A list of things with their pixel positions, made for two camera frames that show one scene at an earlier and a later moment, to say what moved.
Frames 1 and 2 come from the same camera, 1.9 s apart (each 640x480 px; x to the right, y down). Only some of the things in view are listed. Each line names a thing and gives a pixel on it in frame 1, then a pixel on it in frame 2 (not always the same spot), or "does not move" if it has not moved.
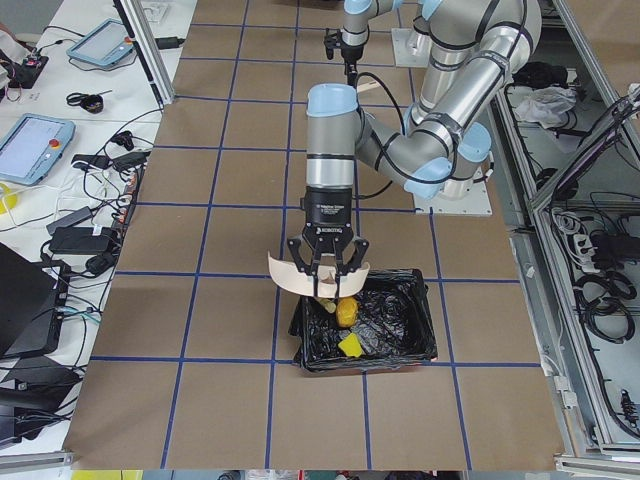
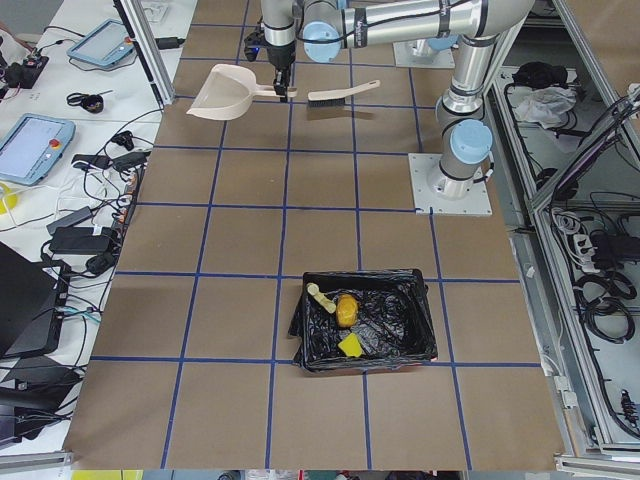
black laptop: x=33 y=298 does not move
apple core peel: x=328 y=305 does not move
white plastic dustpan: x=291 y=276 to x=230 y=93
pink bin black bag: x=394 y=325 does not move
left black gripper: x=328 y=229 to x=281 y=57
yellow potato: x=346 y=312 does not move
